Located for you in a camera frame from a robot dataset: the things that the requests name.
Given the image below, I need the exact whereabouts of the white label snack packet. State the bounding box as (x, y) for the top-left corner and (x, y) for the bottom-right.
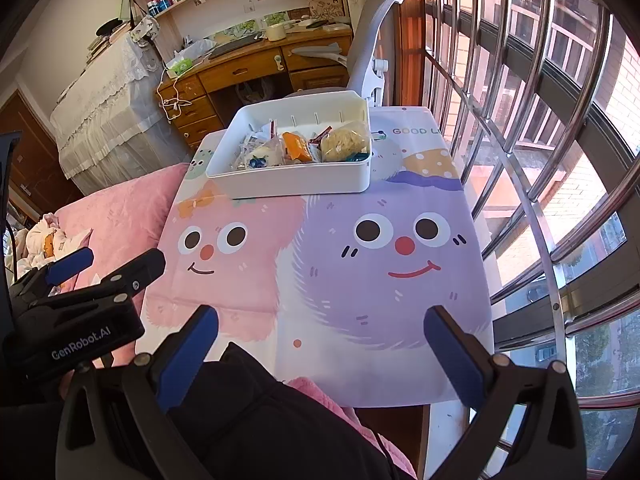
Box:
(231, 133), (267, 170)

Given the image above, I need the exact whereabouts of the blueberry bread packet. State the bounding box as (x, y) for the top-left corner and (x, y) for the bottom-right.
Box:
(244, 138), (284, 169)

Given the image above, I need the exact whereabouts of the orange snack packet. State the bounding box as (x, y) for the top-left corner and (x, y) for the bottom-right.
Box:
(282, 132), (314, 164)

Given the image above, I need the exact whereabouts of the red packet snack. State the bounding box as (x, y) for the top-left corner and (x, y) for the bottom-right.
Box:
(308, 126), (332, 146)

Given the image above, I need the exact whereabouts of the blue snack packet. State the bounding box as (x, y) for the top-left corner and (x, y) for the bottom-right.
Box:
(345, 153), (370, 162)

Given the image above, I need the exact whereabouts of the clear rice cracker packet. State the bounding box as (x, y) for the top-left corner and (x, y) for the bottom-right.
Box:
(320, 122), (371, 162)

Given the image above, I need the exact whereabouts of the plush toy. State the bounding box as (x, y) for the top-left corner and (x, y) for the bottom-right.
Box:
(15, 214), (92, 278)

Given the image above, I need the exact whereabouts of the black trousers leg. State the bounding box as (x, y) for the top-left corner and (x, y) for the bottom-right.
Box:
(1, 344), (416, 479)

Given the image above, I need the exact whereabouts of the white lace covered cabinet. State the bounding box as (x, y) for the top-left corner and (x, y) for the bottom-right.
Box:
(50, 35), (191, 195)

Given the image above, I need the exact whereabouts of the wooden desk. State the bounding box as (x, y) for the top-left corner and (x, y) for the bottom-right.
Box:
(157, 28), (352, 151)

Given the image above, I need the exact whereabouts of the cartoon monster table cloth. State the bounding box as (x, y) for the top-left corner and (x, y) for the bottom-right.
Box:
(136, 106), (492, 408)

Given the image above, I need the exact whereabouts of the white plastic bin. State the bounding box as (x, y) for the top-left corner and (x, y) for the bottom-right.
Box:
(206, 90), (372, 198)

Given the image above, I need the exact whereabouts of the grey office chair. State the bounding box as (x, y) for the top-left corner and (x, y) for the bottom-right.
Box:
(292, 0), (404, 106)

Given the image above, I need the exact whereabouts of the metal window grille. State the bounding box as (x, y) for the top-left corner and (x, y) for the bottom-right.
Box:
(420, 0), (639, 479)

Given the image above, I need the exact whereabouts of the white charger cable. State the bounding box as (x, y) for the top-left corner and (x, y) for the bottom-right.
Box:
(155, 66), (194, 123)

